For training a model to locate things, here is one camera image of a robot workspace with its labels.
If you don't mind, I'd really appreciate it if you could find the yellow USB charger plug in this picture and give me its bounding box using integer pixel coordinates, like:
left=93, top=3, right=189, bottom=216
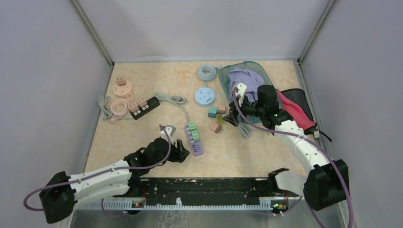
left=215, top=114, right=224, bottom=126

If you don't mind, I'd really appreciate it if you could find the teal USB charger plug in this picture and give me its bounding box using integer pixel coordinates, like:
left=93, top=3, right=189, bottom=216
left=208, top=107, right=217, bottom=118

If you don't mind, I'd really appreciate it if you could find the green plug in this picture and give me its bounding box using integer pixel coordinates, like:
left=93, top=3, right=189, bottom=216
left=191, top=130, right=200, bottom=142
left=188, top=122, right=196, bottom=132

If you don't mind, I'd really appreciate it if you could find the blue round power socket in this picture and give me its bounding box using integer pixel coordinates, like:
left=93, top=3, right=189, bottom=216
left=194, top=87, right=216, bottom=107

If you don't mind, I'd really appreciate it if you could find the black power strip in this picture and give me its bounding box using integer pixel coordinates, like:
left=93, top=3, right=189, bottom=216
left=129, top=96, right=160, bottom=120

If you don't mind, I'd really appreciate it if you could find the brown pink USB charger plug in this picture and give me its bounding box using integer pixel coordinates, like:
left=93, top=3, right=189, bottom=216
left=217, top=105, right=226, bottom=114

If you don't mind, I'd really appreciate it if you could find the purple power strip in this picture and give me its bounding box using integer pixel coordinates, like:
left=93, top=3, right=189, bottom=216
left=184, top=125, right=204, bottom=157

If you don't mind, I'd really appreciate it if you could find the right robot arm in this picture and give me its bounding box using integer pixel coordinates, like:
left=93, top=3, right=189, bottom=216
left=229, top=83, right=350, bottom=211

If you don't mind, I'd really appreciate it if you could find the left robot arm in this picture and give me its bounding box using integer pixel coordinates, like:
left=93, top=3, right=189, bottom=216
left=39, top=138, right=190, bottom=224

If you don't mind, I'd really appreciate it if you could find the pink round power socket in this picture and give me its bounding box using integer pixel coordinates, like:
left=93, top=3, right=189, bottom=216
left=112, top=81, right=134, bottom=98

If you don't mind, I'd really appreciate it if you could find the lavender cloth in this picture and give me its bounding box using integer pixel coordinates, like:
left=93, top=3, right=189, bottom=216
left=228, top=67, right=265, bottom=102

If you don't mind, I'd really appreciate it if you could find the teal plastic basin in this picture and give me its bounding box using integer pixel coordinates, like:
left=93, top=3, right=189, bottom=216
left=219, top=61, right=292, bottom=129

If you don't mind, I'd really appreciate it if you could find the red and black bag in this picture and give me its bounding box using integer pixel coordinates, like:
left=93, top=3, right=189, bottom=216
left=276, top=88, right=333, bottom=142

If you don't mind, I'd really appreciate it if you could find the white power strip cable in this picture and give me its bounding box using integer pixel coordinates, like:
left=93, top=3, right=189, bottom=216
left=236, top=121, right=252, bottom=139

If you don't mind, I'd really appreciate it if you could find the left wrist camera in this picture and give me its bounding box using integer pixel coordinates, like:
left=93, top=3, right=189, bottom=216
left=160, top=125, right=176, bottom=141

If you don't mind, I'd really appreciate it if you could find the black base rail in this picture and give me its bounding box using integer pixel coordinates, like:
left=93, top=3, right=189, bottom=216
left=121, top=178, right=296, bottom=206

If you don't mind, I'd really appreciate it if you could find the pink coiled cable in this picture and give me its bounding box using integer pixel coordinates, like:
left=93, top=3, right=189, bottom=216
left=110, top=98, right=130, bottom=124

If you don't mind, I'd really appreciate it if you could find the grey cable bundle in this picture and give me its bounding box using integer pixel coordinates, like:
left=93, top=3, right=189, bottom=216
left=97, top=95, right=133, bottom=121

